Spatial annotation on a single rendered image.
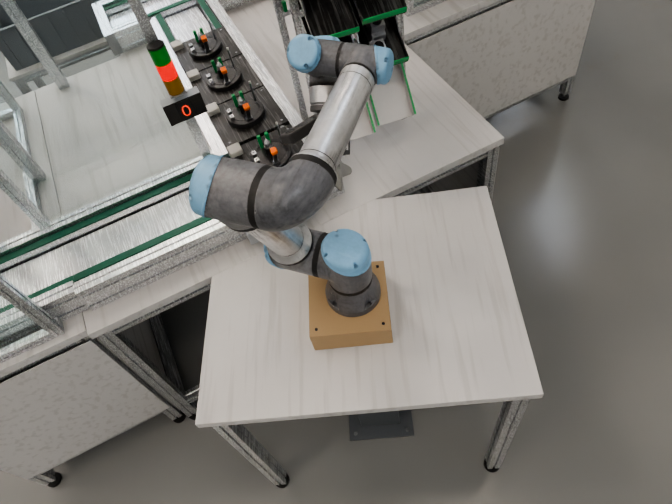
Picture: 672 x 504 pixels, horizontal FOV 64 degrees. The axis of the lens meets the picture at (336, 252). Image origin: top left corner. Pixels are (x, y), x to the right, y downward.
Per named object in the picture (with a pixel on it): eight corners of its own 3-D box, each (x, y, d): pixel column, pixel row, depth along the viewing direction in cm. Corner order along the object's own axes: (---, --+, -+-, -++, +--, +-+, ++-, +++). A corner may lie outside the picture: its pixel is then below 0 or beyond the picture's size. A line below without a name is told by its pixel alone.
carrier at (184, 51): (243, 57, 218) (234, 29, 208) (188, 79, 214) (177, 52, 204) (225, 29, 232) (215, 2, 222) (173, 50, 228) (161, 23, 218)
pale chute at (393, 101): (413, 115, 179) (416, 113, 174) (375, 126, 178) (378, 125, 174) (390, 30, 174) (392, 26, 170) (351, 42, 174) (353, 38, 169)
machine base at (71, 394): (188, 419, 233) (85, 330, 163) (48, 491, 224) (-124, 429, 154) (122, 210, 312) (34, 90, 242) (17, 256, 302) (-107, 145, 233)
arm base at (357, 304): (380, 317, 142) (378, 300, 134) (324, 316, 144) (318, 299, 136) (381, 269, 151) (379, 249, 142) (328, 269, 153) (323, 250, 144)
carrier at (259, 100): (290, 125, 190) (282, 96, 180) (227, 152, 187) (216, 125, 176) (265, 89, 204) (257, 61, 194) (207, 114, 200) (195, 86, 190)
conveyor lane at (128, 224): (324, 187, 183) (319, 166, 175) (88, 296, 171) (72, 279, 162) (292, 138, 199) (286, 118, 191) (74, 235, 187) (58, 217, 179)
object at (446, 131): (503, 143, 187) (504, 137, 184) (92, 339, 165) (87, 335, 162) (330, -22, 267) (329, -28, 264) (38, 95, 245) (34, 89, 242)
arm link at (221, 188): (324, 282, 140) (246, 219, 89) (273, 269, 144) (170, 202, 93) (337, 239, 143) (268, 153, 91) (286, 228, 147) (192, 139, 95)
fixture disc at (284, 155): (299, 161, 176) (297, 157, 175) (260, 179, 174) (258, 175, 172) (283, 137, 184) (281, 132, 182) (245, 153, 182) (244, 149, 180)
